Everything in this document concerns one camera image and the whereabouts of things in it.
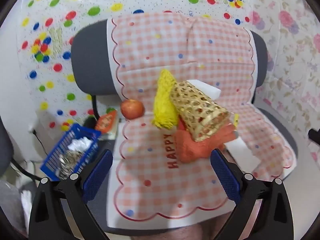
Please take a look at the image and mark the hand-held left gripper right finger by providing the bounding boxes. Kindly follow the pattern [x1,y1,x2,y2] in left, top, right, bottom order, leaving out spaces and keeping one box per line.
[210,148,294,240]

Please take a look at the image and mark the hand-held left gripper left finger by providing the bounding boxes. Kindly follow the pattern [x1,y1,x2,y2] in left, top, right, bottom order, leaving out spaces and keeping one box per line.
[29,149,114,240]

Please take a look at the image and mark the orange nubby wrapper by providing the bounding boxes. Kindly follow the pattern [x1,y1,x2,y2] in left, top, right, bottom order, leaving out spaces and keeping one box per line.
[175,122,238,163]

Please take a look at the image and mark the golden woven basket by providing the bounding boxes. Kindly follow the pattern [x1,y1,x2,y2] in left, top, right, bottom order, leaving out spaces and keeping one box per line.
[170,80,229,142]

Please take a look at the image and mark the white foam block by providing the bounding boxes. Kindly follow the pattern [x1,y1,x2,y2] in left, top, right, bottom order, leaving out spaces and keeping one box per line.
[187,79,222,99]

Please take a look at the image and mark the yellow nubby wrapper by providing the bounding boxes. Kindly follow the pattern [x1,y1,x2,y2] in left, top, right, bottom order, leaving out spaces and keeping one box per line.
[151,69,179,130]

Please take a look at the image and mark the silver foil wrappers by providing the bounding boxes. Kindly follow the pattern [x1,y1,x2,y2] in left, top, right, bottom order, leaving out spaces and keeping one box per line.
[56,151,85,178]

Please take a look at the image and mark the crumpled white paper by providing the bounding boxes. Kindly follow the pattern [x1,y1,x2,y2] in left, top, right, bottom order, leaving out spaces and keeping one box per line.
[67,137,92,153]

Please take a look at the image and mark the blue plastic basket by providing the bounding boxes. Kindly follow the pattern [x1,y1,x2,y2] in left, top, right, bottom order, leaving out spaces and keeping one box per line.
[40,124,102,180]

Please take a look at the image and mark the black object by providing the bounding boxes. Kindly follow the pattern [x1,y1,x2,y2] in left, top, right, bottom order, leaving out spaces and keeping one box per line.
[84,116,98,130]

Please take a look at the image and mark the orange printed packet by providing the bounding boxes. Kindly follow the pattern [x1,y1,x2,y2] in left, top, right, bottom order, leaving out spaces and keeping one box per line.
[95,111,117,133]

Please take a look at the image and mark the red apple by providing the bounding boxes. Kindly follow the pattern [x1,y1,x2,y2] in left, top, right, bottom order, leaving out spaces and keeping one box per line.
[120,99,145,118]

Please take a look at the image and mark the grey office chair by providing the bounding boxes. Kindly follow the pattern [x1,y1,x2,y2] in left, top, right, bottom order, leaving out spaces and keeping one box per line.
[60,20,299,240]

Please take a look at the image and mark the pink checkered plastic cloth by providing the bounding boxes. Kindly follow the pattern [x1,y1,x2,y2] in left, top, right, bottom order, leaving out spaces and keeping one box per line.
[106,12,297,230]

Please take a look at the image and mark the black power cable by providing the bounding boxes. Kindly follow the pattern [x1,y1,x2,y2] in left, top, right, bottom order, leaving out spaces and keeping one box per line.
[30,129,50,157]

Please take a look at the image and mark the floral print wall sheet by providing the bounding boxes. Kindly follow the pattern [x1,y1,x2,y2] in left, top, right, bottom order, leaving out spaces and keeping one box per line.
[250,0,320,155]

